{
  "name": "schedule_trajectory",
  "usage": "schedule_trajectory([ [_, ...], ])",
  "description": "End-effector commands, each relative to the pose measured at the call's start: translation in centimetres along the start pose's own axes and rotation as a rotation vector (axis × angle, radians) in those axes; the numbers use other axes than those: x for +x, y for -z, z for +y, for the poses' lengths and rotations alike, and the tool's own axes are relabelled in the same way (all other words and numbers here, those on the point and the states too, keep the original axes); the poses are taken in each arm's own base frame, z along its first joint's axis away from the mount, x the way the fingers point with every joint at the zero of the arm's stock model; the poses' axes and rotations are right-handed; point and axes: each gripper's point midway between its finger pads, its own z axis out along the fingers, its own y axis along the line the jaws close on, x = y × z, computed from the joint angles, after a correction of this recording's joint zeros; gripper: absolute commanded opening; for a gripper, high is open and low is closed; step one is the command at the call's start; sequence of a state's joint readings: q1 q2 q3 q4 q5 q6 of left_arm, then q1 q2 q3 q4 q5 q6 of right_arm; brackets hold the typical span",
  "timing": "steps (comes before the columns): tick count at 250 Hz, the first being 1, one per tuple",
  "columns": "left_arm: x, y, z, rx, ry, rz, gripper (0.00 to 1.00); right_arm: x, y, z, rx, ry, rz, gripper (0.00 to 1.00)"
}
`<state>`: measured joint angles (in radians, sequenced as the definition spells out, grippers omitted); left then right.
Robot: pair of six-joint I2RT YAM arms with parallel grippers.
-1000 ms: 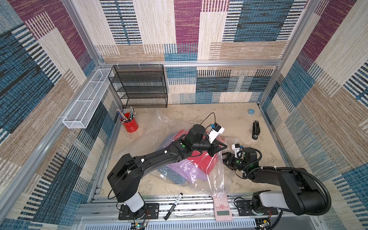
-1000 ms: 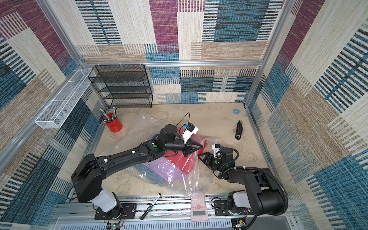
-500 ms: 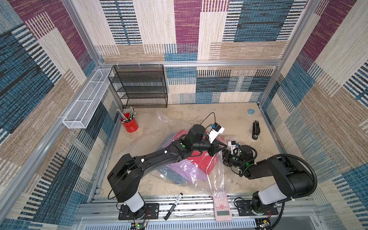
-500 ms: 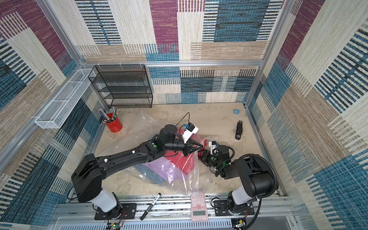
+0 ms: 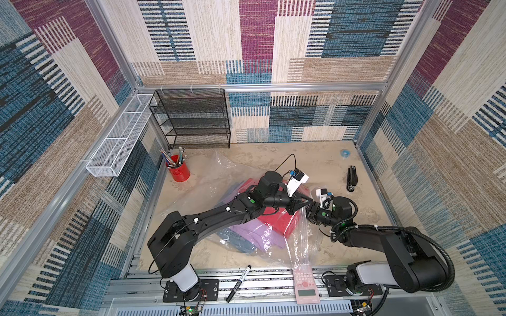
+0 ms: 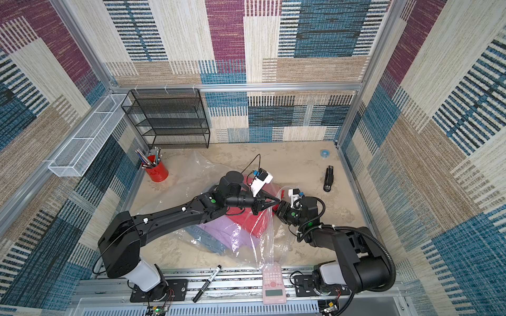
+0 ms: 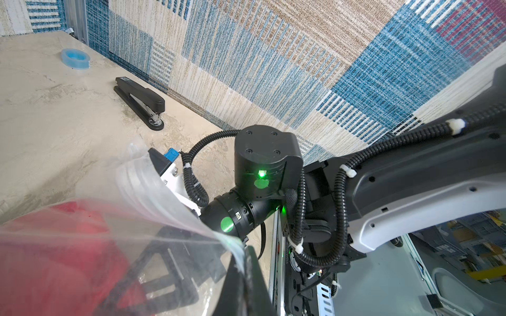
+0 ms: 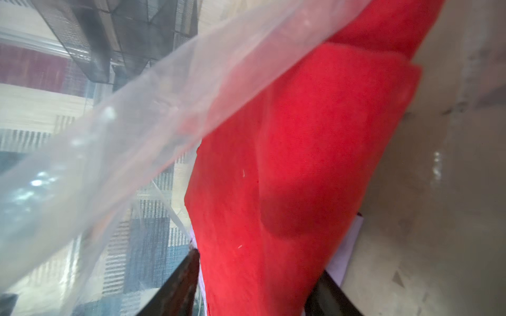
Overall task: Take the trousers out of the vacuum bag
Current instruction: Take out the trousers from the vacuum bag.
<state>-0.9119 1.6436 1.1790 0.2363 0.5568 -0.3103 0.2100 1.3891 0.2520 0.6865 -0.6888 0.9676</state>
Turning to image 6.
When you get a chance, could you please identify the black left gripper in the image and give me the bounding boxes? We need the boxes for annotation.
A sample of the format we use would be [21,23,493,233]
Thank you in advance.
[226,192,282,219]

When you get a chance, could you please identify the red trousers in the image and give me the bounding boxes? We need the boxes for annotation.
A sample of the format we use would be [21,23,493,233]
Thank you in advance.
[226,184,272,238]

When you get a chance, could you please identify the clear plastic vacuum bag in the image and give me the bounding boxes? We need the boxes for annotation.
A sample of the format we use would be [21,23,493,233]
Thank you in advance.
[130,151,295,270]

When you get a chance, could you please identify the lilac trousers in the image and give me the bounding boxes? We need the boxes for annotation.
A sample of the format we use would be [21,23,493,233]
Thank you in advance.
[199,219,260,252]

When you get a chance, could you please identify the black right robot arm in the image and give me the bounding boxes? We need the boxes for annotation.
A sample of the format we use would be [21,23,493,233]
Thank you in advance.
[274,196,397,293]

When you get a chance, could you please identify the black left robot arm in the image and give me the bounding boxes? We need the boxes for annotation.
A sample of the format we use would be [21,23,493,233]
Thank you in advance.
[98,171,281,300]

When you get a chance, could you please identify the grey-blue folded trousers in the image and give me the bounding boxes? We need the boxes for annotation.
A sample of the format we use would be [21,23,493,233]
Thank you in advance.
[184,225,227,255]

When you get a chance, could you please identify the small black device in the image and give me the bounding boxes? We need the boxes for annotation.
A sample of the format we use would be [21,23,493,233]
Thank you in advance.
[323,165,334,192]

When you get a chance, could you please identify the pink calculator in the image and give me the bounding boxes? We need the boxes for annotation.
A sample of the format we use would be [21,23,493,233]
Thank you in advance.
[262,263,287,305]

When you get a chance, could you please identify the black marker pen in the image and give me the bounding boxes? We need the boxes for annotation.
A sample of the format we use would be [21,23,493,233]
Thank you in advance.
[192,265,222,303]

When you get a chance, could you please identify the red pen cup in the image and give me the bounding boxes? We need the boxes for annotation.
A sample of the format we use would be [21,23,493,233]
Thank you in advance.
[145,155,169,182]

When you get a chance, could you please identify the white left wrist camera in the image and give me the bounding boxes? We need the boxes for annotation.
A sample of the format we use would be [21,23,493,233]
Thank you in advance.
[250,168,273,198]

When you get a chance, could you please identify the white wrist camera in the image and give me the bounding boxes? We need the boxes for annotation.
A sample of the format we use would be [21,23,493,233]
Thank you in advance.
[250,168,273,198]
[288,188,304,209]

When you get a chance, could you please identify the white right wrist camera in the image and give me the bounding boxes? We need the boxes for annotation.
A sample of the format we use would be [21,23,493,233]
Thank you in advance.
[288,188,304,209]

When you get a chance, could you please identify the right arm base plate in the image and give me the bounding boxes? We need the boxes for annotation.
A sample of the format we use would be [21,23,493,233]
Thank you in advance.
[291,274,351,298]

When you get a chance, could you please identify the black wire mesh shelf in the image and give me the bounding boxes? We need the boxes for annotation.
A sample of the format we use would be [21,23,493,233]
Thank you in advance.
[121,88,210,150]

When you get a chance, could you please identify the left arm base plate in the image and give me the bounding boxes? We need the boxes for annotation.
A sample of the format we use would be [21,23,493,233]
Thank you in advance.
[129,279,188,303]

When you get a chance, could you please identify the white wire mesh basket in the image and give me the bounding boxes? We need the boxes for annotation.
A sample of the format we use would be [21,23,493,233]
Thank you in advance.
[48,94,126,177]

